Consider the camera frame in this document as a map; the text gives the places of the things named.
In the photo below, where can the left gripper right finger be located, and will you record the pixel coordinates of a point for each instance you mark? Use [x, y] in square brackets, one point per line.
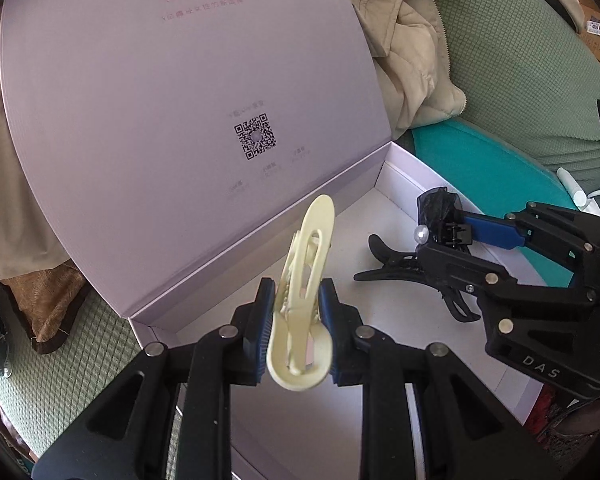
[365, 356]

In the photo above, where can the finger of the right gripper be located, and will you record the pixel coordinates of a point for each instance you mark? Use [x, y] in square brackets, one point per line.
[505, 229]
[460, 269]

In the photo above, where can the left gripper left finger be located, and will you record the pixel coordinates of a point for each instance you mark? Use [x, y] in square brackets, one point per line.
[233, 354]

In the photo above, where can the cream long hair clip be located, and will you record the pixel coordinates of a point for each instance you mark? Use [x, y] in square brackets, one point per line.
[299, 353]

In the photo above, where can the small black pearl hair clip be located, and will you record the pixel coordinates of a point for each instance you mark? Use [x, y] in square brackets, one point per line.
[440, 220]

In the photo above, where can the white tube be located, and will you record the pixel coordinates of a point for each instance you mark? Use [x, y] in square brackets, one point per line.
[576, 193]

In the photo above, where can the teal foam mat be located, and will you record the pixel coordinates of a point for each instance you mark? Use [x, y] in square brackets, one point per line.
[493, 175]

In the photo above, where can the black long hair clip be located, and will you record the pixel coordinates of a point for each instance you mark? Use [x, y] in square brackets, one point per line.
[405, 266]

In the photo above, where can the brown pillow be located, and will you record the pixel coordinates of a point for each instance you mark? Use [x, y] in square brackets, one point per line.
[46, 304]

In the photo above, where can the lavender gift box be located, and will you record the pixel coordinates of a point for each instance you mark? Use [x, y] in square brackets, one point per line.
[461, 406]

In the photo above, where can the beige puffer jacket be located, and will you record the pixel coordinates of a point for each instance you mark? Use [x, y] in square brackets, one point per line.
[408, 44]

